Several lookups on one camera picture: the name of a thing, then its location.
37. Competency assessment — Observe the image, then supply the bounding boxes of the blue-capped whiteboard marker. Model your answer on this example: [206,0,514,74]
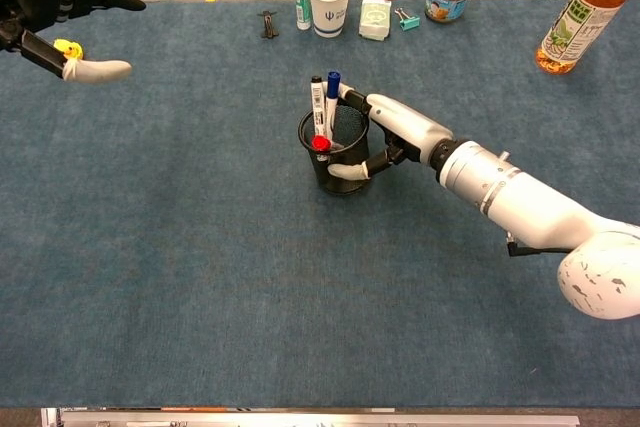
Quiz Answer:
[324,70,343,141]

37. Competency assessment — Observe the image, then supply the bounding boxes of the teal binder clip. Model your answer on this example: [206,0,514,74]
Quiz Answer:
[394,7,422,32]

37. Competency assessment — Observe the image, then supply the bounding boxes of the black-capped whiteboard marker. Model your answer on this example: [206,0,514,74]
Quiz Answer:
[310,75,329,138]

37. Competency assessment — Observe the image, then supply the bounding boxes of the white green glue stick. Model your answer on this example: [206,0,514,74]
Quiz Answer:
[291,0,313,31]

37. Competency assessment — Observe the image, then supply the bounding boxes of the white tissue pack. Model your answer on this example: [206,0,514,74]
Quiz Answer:
[358,0,393,42]

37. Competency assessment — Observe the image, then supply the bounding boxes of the yellow rubber duck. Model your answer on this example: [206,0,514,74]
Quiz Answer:
[53,38,85,62]

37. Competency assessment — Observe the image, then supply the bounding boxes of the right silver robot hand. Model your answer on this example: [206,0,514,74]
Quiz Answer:
[327,85,455,182]

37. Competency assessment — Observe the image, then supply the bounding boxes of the blue felt table mat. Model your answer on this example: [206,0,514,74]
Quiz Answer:
[0,0,640,409]

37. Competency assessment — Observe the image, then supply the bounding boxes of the amber tea bottle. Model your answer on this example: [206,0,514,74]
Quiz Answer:
[535,0,635,76]

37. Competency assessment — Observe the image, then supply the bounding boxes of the white paper cup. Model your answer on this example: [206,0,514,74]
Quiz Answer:
[307,0,354,39]

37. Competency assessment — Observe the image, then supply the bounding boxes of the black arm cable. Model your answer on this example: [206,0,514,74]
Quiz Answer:
[505,230,574,257]

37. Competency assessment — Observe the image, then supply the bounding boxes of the dark metal clip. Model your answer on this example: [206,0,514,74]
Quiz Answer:
[257,9,281,40]

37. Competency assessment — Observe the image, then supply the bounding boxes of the black mesh pen cup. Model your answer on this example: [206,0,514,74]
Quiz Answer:
[298,104,371,197]

